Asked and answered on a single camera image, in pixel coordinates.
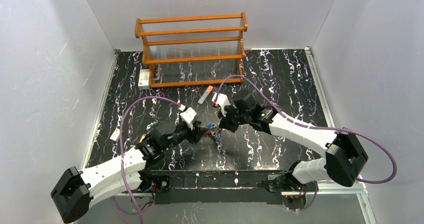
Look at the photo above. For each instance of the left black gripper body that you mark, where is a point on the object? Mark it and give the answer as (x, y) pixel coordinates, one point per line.
(195, 133)

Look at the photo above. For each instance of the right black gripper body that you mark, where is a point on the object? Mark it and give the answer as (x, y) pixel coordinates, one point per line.
(227, 120)

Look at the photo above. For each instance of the red white keyring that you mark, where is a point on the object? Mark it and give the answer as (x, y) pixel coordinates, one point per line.
(214, 133)

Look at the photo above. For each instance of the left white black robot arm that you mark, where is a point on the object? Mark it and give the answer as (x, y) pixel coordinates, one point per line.
(78, 190)

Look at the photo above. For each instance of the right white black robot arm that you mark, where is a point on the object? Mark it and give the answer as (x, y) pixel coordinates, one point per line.
(342, 156)

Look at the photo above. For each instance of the orange grey marker pen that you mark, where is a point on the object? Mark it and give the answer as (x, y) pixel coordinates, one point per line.
(205, 94)

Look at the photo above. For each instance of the small white red box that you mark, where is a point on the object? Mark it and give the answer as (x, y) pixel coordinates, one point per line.
(144, 79)

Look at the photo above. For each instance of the white small tag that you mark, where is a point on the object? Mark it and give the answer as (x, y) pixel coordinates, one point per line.
(115, 135)

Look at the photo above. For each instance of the wooden three-tier shelf rack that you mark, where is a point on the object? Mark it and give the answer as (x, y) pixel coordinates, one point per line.
(188, 51)

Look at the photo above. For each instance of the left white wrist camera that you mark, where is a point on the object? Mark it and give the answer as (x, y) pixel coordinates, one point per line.
(189, 116)

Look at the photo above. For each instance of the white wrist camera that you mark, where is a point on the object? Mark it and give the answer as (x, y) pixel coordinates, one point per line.
(189, 116)
(220, 101)

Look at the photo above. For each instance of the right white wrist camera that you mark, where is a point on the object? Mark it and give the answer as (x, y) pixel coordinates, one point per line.
(220, 101)

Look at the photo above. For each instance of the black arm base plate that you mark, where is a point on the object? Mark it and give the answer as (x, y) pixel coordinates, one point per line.
(271, 187)

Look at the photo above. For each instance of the aluminium front frame rail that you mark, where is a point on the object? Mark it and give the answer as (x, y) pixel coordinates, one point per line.
(322, 187)

